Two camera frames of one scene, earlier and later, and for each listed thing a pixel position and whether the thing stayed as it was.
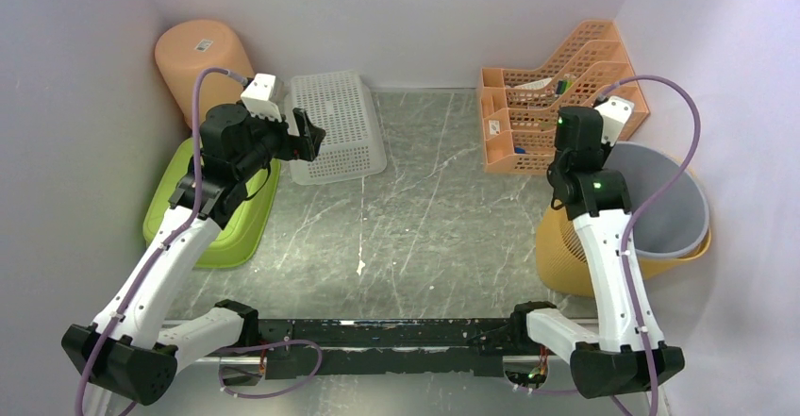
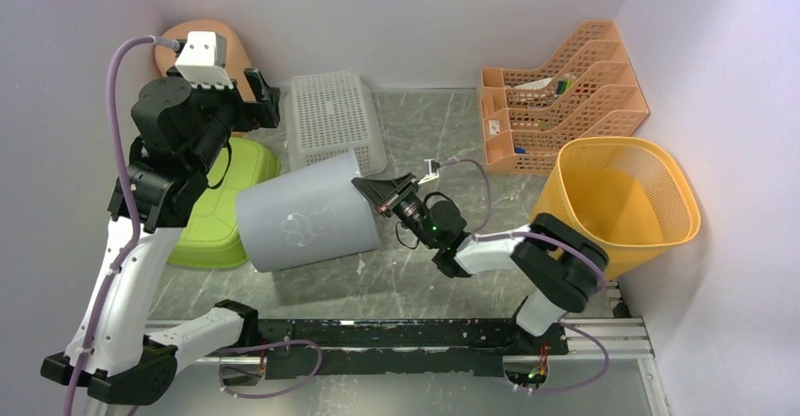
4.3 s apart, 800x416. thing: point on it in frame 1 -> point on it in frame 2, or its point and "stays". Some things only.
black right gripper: [607, 151] -> [389, 194]
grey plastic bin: [676, 222] -> [305, 213]
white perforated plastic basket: [341, 105] stays
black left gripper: [311, 136] -> [264, 112]
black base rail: [316, 348] stays
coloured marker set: [562, 86] stays
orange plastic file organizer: [520, 104] stays
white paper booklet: [535, 85] stays
